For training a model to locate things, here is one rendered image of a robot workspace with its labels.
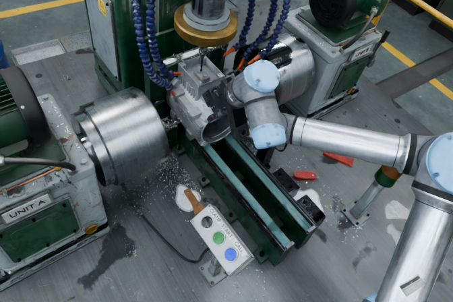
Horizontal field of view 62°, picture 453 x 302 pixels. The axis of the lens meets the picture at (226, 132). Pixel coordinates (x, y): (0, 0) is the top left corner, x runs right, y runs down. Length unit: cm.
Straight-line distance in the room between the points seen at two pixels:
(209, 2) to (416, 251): 74
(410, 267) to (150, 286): 71
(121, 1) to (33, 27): 230
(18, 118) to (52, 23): 258
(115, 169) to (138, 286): 36
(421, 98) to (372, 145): 250
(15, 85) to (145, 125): 35
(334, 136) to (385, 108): 93
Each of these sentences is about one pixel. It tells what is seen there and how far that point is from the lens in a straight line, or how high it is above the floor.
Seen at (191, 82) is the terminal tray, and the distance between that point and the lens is 120.
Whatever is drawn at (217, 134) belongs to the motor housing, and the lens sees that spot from 131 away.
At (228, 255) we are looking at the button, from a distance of 96.
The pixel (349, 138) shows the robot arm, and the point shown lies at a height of 129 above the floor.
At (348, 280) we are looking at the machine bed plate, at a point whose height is 80.
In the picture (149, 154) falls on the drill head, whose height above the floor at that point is 107.
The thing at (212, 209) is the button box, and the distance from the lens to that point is 99.
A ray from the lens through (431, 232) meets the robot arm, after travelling 83.
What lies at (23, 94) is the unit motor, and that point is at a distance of 88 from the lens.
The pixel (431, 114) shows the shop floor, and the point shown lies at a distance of 333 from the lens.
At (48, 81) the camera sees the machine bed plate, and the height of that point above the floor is 80.
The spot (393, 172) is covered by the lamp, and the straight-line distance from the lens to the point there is 120.
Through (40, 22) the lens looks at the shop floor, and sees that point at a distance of 348.
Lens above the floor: 195
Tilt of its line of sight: 50 degrees down
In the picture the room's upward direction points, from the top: 12 degrees clockwise
